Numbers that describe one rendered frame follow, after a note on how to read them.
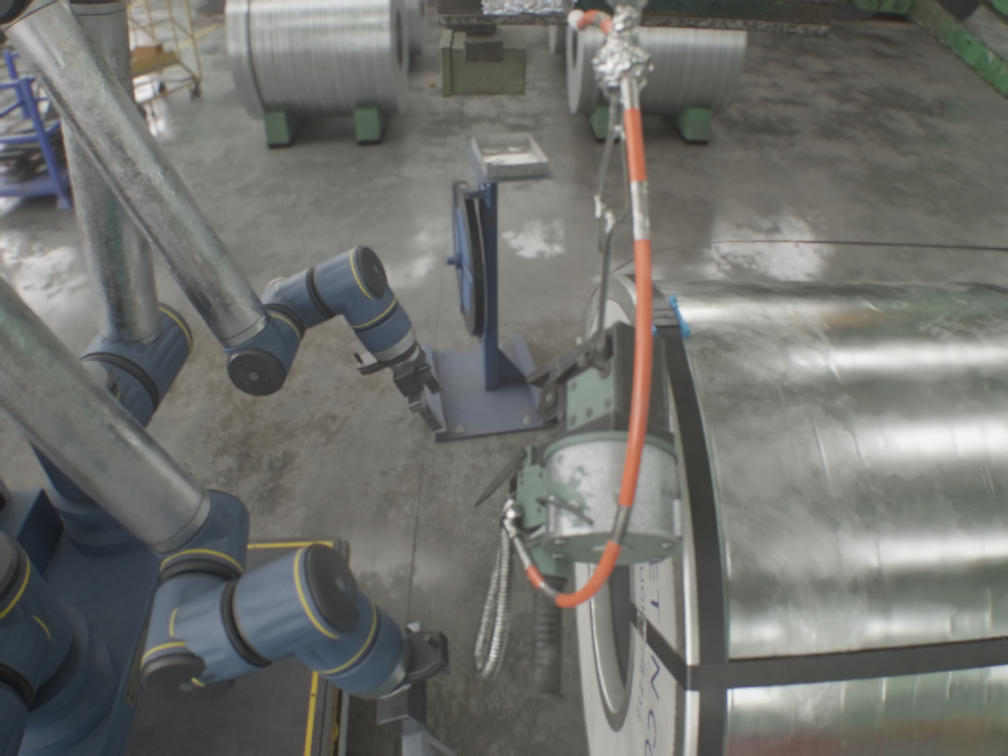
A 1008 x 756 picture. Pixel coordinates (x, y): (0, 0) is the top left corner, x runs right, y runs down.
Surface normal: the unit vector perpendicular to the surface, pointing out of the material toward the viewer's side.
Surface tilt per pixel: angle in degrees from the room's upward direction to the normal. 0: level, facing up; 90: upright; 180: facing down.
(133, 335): 95
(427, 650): 25
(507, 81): 92
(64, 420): 80
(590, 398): 58
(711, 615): 40
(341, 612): 66
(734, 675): 48
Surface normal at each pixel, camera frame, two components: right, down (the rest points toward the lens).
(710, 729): 0.01, 0.03
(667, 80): 0.02, 0.83
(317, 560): 0.85, -0.50
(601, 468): -0.25, -0.45
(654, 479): 0.50, -0.37
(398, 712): -0.41, -0.67
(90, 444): 0.61, 0.33
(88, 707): 0.37, -0.66
